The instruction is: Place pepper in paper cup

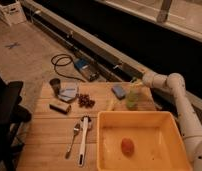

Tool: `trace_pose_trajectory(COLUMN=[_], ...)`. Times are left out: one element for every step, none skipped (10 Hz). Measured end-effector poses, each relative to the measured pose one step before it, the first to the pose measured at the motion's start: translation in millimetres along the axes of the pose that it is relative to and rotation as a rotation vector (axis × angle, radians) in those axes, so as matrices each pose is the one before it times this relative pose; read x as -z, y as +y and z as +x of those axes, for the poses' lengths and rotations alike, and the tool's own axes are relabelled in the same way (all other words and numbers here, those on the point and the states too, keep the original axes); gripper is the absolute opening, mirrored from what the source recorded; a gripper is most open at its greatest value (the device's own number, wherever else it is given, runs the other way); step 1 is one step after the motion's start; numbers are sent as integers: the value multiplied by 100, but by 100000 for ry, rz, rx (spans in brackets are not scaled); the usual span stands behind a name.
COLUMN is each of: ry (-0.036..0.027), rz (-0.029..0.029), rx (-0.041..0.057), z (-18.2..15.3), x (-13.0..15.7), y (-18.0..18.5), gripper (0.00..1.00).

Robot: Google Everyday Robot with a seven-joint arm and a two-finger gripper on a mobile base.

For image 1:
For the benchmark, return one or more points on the metal rail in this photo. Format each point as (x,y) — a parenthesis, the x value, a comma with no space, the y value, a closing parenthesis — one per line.
(137,35)

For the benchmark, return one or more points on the metal spoon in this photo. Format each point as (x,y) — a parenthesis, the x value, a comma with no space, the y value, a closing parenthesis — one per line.
(76,131)

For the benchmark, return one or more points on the white crate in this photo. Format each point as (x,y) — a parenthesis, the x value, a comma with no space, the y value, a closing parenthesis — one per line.
(12,14)

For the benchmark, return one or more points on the yellow plastic bin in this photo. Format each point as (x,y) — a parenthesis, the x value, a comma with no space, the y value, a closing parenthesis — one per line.
(158,145)

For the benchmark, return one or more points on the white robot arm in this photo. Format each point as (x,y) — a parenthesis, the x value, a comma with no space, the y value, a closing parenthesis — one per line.
(190,125)

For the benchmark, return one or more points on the green translucent bottle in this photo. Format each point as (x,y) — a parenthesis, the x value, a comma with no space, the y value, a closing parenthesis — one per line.
(133,94)

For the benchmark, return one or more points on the dark rectangular block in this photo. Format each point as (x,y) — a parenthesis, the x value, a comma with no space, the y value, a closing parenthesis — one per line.
(60,108)

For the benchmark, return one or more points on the blue sponge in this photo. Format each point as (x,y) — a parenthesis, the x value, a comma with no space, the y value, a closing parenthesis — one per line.
(118,91)

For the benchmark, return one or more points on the bunch of dark grapes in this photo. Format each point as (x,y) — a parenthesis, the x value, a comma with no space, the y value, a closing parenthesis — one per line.
(84,100)

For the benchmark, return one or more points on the blue grey power box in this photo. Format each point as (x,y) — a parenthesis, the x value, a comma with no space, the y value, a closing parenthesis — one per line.
(86,69)

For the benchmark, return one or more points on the white handled kitchen tool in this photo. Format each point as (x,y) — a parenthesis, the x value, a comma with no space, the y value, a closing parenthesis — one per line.
(86,126)

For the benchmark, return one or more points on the black stand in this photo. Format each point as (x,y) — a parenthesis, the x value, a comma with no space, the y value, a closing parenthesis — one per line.
(12,114)

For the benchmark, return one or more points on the orange pepper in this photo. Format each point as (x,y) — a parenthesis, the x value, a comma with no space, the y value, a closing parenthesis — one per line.
(127,146)

